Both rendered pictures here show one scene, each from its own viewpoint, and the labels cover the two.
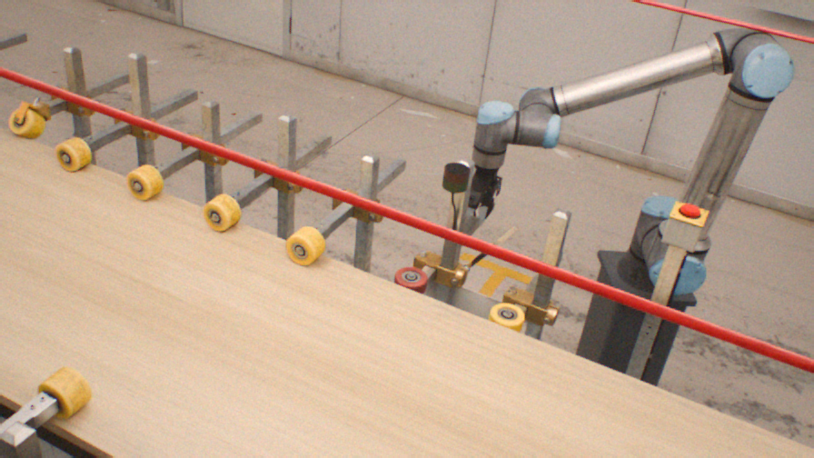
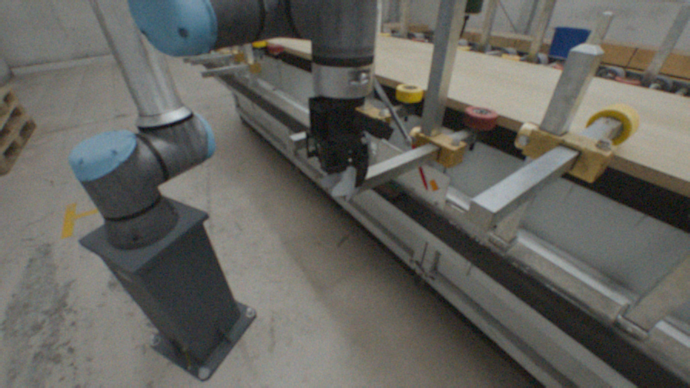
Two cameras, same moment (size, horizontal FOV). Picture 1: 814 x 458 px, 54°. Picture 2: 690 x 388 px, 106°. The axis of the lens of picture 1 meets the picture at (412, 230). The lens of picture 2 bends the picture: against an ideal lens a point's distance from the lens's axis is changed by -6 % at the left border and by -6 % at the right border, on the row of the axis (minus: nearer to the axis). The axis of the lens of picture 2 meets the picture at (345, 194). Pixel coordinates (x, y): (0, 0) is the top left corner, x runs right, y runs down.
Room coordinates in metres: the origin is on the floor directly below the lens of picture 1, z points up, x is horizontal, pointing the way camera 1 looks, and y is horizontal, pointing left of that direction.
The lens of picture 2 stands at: (2.30, 0.05, 1.16)
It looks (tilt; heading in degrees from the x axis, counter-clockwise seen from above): 37 degrees down; 211
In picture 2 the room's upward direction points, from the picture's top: straight up
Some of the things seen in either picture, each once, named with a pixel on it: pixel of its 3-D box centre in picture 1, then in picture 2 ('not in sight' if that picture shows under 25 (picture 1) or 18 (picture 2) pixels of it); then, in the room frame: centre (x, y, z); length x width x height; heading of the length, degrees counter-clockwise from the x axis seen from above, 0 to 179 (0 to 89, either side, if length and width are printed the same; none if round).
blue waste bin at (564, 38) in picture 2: not in sight; (565, 50); (-4.17, 0.63, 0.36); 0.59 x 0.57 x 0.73; 156
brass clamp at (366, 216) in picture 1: (359, 206); (560, 148); (1.76, 0.15, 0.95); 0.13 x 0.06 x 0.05; 67
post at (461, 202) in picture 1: (452, 243); (434, 107); (1.65, -0.10, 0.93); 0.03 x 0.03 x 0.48; 67
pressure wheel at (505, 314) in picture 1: (503, 331); (407, 104); (1.43, -0.24, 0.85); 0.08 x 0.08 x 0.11
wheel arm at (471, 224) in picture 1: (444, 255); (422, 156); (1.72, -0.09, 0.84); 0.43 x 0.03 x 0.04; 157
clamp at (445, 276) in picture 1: (440, 270); (435, 145); (1.65, -0.08, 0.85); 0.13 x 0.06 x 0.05; 67
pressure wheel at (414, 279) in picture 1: (409, 293); (476, 130); (1.53, -0.01, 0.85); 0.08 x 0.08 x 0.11
